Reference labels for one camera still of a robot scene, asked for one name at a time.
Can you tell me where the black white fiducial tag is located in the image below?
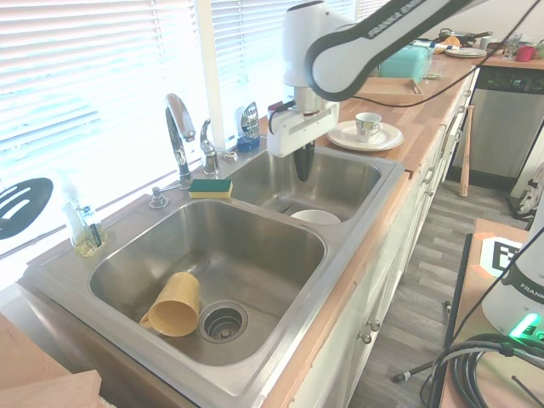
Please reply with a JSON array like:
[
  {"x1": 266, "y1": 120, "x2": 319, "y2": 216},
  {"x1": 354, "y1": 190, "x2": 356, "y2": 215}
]
[{"x1": 481, "y1": 237, "x2": 526, "y2": 280}]

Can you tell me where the yellow green sponge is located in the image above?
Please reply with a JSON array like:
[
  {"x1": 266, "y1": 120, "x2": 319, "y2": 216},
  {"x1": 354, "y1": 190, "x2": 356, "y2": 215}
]
[{"x1": 188, "y1": 178, "x2": 235, "y2": 201}]

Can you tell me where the chrome faucet handle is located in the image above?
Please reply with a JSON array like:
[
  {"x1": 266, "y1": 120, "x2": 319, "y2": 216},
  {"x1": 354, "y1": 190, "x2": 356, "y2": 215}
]
[{"x1": 199, "y1": 118, "x2": 223, "y2": 176}]

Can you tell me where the clear bottle with yellow liquid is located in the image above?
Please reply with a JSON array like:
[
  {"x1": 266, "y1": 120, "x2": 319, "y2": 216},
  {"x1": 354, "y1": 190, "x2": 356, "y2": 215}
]
[{"x1": 59, "y1": 169, "x2": 108, "y2": 258}]

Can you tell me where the white base cabinet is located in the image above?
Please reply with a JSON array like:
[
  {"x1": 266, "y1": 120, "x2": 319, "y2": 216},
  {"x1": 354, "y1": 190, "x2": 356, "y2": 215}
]
[{"x1": 271, "y1": 71, "x2": 478, "y2": 408}]

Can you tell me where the teal plastic container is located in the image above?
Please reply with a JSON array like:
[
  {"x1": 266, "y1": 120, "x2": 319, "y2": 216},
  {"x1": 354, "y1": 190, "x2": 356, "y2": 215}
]
[{"x1": 377, "y1": 43, "x2": 434, "y2": 82}]

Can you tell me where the white dinner plate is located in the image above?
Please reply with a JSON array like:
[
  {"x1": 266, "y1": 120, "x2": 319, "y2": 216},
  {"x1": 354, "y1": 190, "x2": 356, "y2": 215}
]
[{"x1": 326, "y1": 119, "x2": 405, "y2": 152}]

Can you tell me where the stainless steel dishwasher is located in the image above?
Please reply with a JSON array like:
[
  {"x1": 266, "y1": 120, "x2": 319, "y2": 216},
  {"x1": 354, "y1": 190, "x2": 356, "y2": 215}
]
[{"x1": 445, "y1": 66, "x2": 544, "y2": 186}]

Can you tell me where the white patterned teacup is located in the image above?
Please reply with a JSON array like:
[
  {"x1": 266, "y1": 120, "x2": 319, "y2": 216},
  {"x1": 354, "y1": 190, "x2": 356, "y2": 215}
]
[{"x1": 354, "y1": 111, "x2": 384, "y2": 144}]

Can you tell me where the dark frying pan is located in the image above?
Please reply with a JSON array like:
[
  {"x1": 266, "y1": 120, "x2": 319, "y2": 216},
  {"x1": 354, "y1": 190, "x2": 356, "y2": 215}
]
[{"x1": 437, "y1": 26, "x2": 495, "y2": 44}]

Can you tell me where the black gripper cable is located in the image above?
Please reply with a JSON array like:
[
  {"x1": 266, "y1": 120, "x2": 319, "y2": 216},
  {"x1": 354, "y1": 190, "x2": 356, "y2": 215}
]
[{"x1": 350, "y1": 0, "x2": 539, "y2": 108}]

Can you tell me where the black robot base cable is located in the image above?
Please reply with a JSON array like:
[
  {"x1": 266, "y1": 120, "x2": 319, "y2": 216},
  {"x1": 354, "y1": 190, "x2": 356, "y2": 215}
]
[{"x1": 445, "y1": 224, "x2": 544, "y2": 354}]

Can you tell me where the black slotted spatula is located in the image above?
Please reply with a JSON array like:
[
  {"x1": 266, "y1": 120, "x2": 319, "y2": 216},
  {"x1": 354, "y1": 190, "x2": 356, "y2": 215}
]
[{"x1": 0, "y1": 177, "x2": 55, "y2": 241}]

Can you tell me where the black metal bar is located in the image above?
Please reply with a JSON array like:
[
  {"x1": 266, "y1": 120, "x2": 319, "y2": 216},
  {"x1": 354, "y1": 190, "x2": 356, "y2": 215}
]
[{"x1": 443, "y1": 233, "x2": 473, "y2": 350}]

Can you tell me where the wooden serving tray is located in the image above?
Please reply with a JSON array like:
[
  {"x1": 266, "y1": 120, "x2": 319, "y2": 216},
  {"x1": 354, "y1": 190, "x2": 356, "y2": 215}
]
[{"x1": 355, "y1": 76, "x2": 426, "y2": 108}]

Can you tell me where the grey cable coil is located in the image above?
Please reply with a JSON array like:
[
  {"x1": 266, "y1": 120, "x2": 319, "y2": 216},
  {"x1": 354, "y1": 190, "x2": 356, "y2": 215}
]
[{"x1": 424, "y1": 332, "x2": 544, "y2": 408}]

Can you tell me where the stainless steel double sink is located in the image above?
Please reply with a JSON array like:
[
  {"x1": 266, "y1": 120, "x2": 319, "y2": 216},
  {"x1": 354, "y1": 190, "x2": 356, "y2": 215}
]
[{"x1": 19, "y1": 144, "x2": 405, "y2": 399}]

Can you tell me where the wide white window blind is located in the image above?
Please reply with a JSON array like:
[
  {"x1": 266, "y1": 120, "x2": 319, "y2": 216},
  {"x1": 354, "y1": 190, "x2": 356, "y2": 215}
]
[{"x1": 0, "y1": 0, "x2": 197, "y2": 260}]

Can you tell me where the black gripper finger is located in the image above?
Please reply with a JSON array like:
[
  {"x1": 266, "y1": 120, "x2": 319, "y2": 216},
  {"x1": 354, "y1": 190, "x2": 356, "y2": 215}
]
[
  {"x1": 303, "y1": 141, "x2": 316, "y2": 182},
  {"x1": 293, "y1": 145, "x2": 309, "y2": 184}
]

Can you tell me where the blue Dawn soap bottle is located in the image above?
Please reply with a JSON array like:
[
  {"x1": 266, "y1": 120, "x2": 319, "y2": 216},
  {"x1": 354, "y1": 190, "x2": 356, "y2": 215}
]
[{"x1": 234, "y1": 100, "x2": 262, "y2": 154}]

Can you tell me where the chrome gooseneck faucet spout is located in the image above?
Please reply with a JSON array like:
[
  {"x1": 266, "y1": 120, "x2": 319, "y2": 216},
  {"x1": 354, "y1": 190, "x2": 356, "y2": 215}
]
[{"x1": 164, "y1": 93, "x2": 197, "y2": 190}]

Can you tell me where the metal drain strainer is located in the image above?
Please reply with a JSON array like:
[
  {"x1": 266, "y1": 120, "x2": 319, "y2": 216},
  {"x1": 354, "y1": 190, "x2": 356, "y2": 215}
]
[{"x1": 198, "y1": 300, "x2": 250, "y2": 343}]

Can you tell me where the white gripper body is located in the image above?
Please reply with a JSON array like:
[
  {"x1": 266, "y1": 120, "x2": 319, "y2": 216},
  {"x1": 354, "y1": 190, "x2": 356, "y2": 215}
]
[{"x1": 266, "y1": 103, "x2": 340, "y2": 160}]

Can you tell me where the white bowl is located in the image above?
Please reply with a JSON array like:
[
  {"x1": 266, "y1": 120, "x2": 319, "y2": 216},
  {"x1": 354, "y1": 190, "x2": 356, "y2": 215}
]
[{"x1": 289, "y1": 208, "x2": 343, "y2": 227}]

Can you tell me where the stack of white plates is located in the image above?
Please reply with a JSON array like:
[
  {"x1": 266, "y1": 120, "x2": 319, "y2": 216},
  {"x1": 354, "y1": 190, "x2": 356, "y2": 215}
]
[{"x1": 443, "y1": 46, "x2": 488, "y2": 60}]

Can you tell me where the clear drinking glass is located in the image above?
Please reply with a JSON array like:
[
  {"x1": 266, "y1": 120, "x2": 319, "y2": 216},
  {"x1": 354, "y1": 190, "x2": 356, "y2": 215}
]
[{"x1": 502, "y1": 32, "x2": 524, "y2": 61}]

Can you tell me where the yellow plastic cup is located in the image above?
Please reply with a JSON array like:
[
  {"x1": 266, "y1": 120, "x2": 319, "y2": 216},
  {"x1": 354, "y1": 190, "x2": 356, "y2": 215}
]
[{"x1": 139, "y1": 271, "x2": 201, "y2": 338}]

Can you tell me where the black camera stand leg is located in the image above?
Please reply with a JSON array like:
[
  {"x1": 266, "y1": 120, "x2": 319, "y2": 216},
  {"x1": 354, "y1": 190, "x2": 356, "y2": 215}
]
[{"x1": 394, "y1": 360, "x2": 444, "y2": 384}]

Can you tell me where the wooden robot mounting table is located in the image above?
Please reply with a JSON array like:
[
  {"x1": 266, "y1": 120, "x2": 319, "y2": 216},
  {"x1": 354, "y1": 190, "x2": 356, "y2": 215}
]
[{"x1": 437, "y1": 218, "x2": 544, "y2": 408}]

